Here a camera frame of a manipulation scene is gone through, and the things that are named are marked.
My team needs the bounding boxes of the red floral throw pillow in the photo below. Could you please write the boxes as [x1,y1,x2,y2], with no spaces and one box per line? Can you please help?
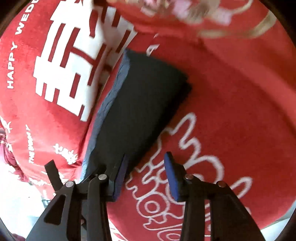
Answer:
[92,1,277,41]

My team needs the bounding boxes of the red sofa back cushion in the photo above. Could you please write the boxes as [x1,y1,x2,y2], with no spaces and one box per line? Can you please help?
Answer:
[0,0,160,200]

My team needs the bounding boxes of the red sofa seat cover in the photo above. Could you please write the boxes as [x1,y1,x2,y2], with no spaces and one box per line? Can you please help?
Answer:
[108,22,295,240]

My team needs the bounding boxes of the dark navy pants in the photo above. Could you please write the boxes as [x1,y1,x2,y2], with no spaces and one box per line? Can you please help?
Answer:
[81,48,193,183]

